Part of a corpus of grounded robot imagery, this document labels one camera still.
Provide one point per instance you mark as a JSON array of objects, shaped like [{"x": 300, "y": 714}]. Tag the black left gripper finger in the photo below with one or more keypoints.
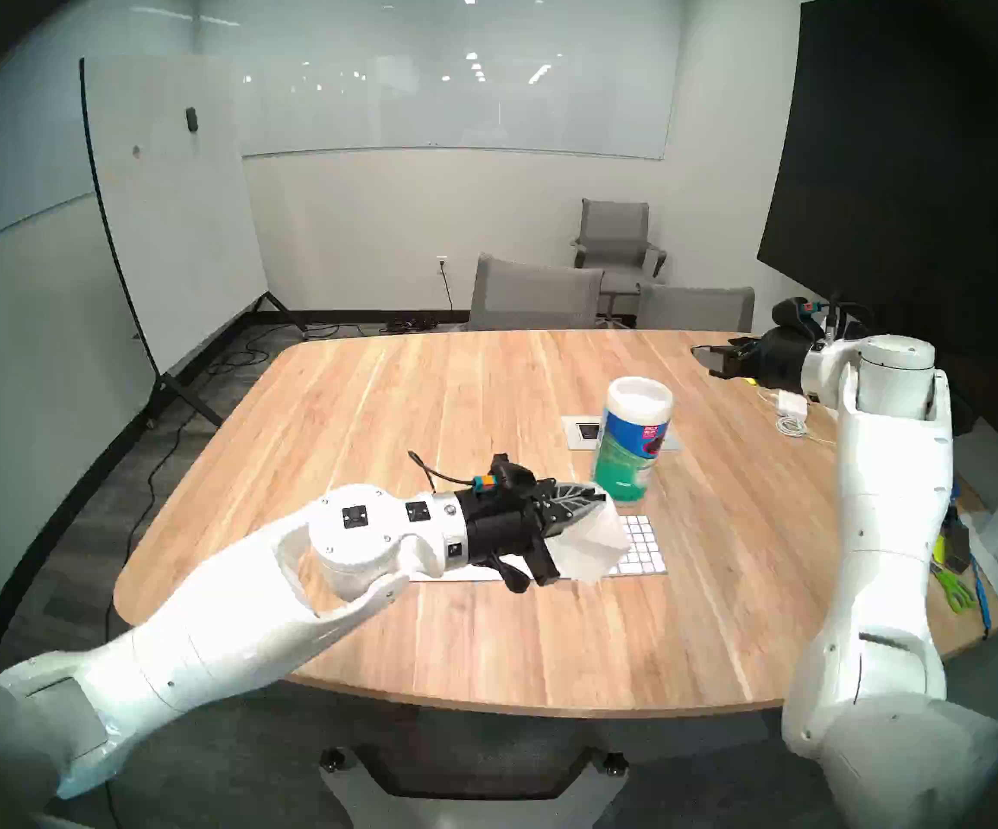
[
  {"x": 576, "y": 516},
  {"x": 576, "y": 495}
]

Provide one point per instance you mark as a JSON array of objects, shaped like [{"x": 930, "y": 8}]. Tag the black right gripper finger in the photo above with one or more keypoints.
[
  {"x": 734, "y": 370},
  {"x": 723, "y": 352}
]

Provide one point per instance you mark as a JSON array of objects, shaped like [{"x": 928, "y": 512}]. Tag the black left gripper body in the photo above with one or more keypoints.
[{"x": 507, "y": 534}]

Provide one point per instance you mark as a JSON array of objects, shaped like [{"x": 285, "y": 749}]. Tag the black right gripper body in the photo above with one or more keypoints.
[{"x": 779, "y": 361}]

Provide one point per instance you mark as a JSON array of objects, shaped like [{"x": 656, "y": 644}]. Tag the white disinfecting wipe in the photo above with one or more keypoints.
[{"x": 589, "y": 551}]

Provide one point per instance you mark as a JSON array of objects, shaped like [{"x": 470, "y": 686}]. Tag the disinfecting wipes canister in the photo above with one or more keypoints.
[{"x": 628, "y": 456}]

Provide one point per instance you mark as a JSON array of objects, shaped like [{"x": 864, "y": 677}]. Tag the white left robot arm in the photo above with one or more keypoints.
[{"x": 248, "y": 603}]

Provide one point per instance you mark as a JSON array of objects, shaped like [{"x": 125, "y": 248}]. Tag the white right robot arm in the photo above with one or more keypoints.
[{"x": 887, "y": 508}]

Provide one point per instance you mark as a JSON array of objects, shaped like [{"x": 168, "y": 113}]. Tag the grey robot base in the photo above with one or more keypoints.
[{"x": 447, "y": 814}]

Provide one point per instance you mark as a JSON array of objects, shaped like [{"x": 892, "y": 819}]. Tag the white power adapter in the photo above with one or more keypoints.
[{"x": 792, "y": 401}]

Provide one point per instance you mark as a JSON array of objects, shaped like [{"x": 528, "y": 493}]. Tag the low grey mesh chair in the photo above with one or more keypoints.
[{"x": 696, "y": 311}]

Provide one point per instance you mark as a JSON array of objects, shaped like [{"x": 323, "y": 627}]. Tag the table power outlet panel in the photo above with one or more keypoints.
[{"x": 581, "y": 432}]

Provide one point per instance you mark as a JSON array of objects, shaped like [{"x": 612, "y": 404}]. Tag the white keyboard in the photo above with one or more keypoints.
[{"x": 647, "y": 553}]

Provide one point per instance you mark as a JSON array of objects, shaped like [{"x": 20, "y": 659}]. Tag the grey armrest chair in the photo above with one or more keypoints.
[{"x": 613, "y": 224}]

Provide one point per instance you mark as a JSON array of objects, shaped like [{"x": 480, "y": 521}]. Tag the black video bar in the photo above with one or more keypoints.
[{"x": 965, "y": 417}]

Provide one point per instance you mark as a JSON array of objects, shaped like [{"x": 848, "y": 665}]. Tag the wide grey mesh chair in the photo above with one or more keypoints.
[{"x": 533, "y": 294}]

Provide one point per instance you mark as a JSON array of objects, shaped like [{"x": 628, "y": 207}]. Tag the black and yellow box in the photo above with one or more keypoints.
[{"x": 956, "y": 547}]

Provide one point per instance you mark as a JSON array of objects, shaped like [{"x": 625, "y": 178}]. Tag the green scissors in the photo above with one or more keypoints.
[{"x": 956, "y": 590}]

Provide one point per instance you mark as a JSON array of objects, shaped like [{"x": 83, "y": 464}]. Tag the blue pen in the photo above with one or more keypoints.
[{"x": 981, "y": 598}]

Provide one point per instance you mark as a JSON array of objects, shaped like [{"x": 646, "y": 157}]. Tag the mobile whiteboard on stand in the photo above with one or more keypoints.
[{"x": 175, "y": 197}]

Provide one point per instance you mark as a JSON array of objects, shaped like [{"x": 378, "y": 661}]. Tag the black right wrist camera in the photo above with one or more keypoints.
[{"x": 792, "y": 313}]

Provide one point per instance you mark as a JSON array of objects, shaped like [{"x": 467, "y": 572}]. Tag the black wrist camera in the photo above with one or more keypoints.
[
  {"x": 512, "y": 473},
  {"x": 792, "y": 313}
]

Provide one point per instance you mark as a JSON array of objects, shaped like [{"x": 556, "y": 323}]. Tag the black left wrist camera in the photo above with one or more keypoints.
[{"x": 512, "y": 473}]

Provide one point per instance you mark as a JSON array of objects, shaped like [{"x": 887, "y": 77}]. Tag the black wall screen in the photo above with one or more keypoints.
[{"x": 905, "y": 188}]

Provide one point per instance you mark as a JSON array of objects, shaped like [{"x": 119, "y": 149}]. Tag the glass wall whiteboard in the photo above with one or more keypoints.
[{"x": 456, "y": 85}]

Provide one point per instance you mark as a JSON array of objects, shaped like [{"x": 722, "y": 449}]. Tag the written-on wall whiteboard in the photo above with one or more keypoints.
[{"x": 6, "y": 162}]

